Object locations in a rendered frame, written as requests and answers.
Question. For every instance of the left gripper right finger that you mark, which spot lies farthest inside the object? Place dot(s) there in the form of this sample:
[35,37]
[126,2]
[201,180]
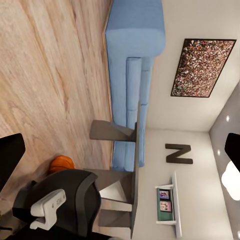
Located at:
[232,148]

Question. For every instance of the cauldron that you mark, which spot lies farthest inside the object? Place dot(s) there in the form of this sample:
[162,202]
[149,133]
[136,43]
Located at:
[83,199]

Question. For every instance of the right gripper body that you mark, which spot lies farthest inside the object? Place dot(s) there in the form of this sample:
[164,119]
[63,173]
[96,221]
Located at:
[55,233]

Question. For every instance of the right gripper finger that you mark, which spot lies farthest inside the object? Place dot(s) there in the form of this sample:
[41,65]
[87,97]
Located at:
[23,214]

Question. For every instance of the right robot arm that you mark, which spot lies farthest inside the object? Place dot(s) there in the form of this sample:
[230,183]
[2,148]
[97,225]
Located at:
[41,219]

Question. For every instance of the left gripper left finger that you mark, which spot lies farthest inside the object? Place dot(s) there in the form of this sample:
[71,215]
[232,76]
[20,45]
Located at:
[12,148]

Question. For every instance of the pumpkin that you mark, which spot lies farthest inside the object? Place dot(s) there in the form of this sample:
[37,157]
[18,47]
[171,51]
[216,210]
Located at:
[61,162]

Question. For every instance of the pillar candle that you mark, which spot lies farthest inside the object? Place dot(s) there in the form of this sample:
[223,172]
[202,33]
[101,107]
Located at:
[6,218]

